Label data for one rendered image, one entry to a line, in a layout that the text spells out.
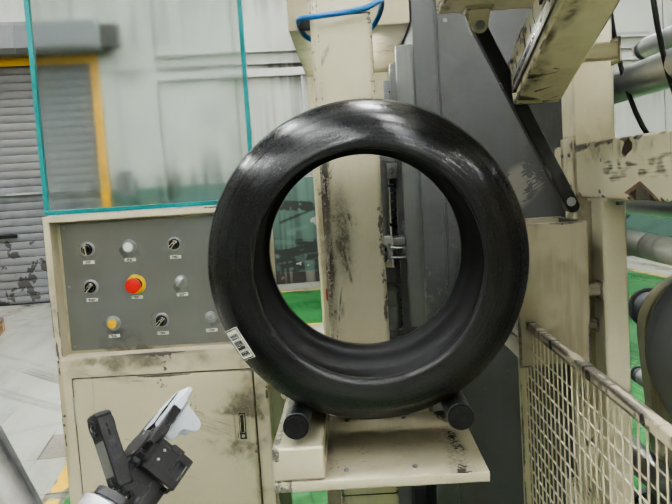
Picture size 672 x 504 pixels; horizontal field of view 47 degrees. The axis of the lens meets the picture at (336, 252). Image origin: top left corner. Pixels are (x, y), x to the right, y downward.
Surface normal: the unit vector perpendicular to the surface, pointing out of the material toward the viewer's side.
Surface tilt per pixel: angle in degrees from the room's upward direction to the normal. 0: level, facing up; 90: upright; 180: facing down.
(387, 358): 80
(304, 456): 90
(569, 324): 90
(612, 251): 90
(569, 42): 162
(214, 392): 90
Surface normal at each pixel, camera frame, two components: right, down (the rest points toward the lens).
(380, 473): -0.07, -0.99
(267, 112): 0.14, 0.08
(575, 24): 0.06, 0.97
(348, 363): 0.01, -0.09
